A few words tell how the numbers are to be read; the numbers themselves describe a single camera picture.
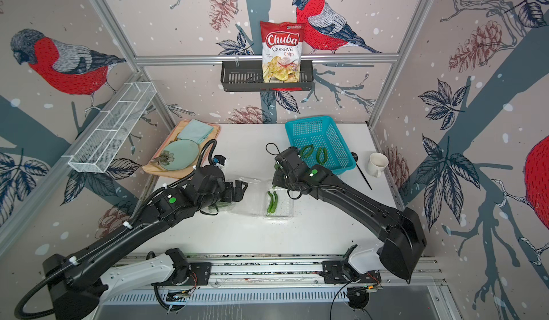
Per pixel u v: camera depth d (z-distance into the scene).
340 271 0.73
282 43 0.83
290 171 0.58
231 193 0.64
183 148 1.10
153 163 1.04
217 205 0.64
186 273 0.67
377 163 0.94
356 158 1.04
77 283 0.39
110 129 0.77
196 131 1.19
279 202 0.91
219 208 0.64
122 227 0.44
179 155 1.08
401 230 0.40
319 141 1.14
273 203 0.90
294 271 0.76
